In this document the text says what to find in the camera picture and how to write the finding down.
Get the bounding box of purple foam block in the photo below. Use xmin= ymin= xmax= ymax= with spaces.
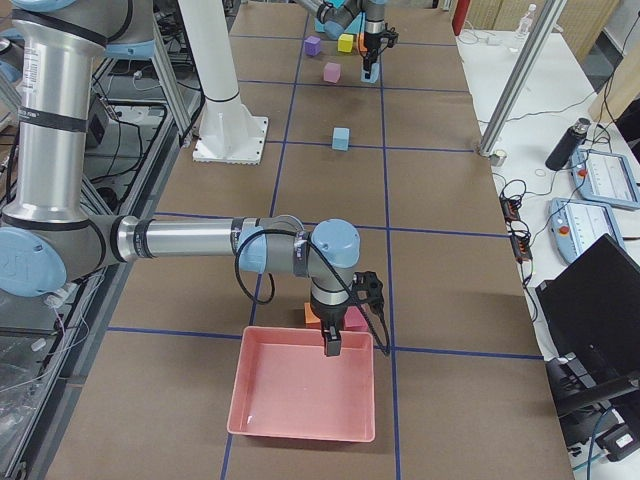
xmin=304 ymin=35 xmax=322 ymax=57

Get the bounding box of black laptop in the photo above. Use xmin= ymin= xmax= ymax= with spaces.
xmin=536 ymin=234 xmax=639 ymax=373

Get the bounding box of pink plastic tray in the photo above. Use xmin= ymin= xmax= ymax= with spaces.
xmin=227 ymin=326 xmax=376 ymax=443

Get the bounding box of teach pendant near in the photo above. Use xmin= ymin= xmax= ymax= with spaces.
xmin=549 ymin=197 xmax=626 ymax=264

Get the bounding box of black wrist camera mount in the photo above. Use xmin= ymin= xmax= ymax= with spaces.
xmin=353 ymin=271 xmax=385 ymax=316

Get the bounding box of white camera mast base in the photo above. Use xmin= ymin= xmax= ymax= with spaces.
xmin=178 ymin=0 xmax=269 ymax=165

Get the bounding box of aluminium frame post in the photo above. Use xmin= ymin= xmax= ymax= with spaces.
xmin=478 ymin=0 xmax=567 ymax=165

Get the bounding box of yellow foam block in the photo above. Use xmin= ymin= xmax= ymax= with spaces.
xmin=337 ymin=33 xmax=354 ymax=54

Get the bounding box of pink lilac foam block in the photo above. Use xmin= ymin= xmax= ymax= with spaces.
xmin=323 ymin=62 xmax=341 ymax=84

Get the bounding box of black usb hub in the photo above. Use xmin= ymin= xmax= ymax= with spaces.
xmin=500 ymin=198 xmax=533 ymax=264

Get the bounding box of teach pendant far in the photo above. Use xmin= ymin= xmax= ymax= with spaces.
xmin=570 ymin=148 xmax=639 ymax=210

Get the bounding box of black water bottle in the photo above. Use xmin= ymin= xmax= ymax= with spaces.
xmin=545 ymin=117 xmax=591 ymax=171

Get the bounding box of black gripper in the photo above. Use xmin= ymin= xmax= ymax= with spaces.
xmin=320 ymin=319 xmax=342 ymax=357
xmin=364 ymin=32 xmax=380 ymax=63

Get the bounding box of light blue foam block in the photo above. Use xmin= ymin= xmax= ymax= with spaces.
xmin=331 ymin=127 xmax=350 ymax=151
xmin=360 ymin=64 xmax=379 ymax=84

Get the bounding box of teach pendant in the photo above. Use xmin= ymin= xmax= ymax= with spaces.
xmin=549 ymin=197 xmax=626 ymax=264
xmin=570 ymin=148 xmax=639 ymax=210

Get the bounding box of orange foam block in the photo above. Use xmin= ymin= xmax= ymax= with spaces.
xmin=356 ymin=33 xmax=367 ymax=53
xmin=304 ymin=302 xmax=321 ymax=329

